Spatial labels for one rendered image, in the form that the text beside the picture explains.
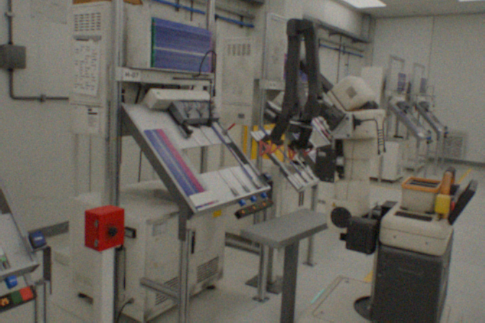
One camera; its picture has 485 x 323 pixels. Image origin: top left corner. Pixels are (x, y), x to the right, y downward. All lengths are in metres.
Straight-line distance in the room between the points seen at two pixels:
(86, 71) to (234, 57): 1.47
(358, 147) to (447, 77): 7.73
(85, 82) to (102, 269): 1.08
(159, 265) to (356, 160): 1.17
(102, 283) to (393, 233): 1.21
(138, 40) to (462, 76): 8.01
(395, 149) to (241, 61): 3.71
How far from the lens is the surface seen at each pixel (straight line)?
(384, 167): 6.80
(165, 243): 2.41
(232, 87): 3.61
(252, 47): 3.52
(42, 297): 1.63
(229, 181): 2.37
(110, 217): 1.85
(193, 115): 2.50
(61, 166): 3.90
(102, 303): 1.99
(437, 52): 9.78
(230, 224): 3.77
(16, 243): 1.58
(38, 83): 3.73
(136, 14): 2.41
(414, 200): 2.00
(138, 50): 2.37
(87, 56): 2.51
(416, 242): 1.88
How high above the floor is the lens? 1.30
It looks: 7 degrees down
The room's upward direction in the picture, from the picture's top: 3 degrees clockwise
